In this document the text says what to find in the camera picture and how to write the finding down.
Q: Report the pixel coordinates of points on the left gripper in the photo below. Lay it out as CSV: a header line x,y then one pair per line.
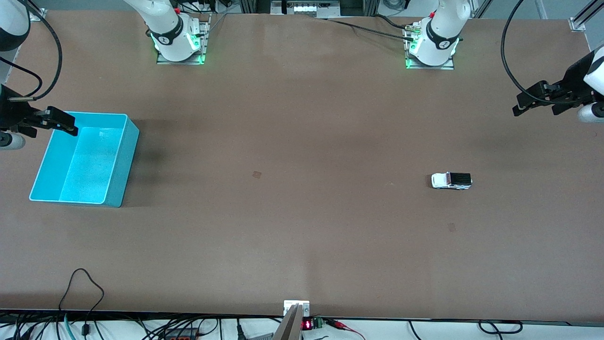
x,y
575,79

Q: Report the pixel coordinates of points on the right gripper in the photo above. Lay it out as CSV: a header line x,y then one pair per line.
x,y
11,113

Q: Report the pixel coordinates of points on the white toy jeep black roof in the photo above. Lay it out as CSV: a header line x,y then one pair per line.
x,y
443,181

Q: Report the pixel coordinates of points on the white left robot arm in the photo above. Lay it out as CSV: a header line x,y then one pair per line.
x,y
439,33

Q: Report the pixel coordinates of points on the turquoise plastic bin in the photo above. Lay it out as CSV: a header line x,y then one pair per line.
x,y
89,165

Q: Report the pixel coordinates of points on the black orange power strip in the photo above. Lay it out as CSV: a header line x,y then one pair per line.
x,y
181,334

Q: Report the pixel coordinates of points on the silver control equipment box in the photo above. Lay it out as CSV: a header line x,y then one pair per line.
x,y
304,8

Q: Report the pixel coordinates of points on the red black clip leads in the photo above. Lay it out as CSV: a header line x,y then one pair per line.
x,y
342,325

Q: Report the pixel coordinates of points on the white mounting plate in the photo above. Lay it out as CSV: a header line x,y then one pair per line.
x,y
304,306

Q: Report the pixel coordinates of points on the red digit display module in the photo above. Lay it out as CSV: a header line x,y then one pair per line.
x,y
307,324

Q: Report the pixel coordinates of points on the aluminium frame profile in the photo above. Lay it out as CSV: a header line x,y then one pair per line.
x,y
35,13
583,19

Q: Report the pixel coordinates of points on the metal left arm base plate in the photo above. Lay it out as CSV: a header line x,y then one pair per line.
x,y
427,66

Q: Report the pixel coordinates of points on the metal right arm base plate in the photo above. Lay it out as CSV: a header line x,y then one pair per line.
x,y
204,42

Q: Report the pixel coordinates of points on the grey metal camera bar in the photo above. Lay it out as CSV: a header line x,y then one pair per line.
x,y
289,328

